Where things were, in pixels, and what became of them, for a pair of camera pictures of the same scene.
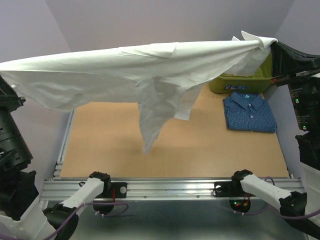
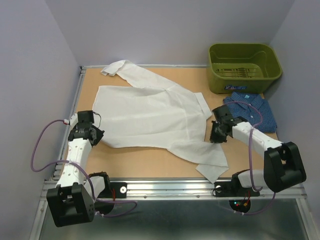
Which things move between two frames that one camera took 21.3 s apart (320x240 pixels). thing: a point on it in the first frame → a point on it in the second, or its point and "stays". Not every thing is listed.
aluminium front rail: (166, 189) stays
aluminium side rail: (56, 172) stays
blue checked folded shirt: (249, 112) stays
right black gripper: (287, 61) → (213, 137)
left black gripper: (7, 92) → (99, 134)
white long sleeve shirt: (162, 77) → (139, 112)
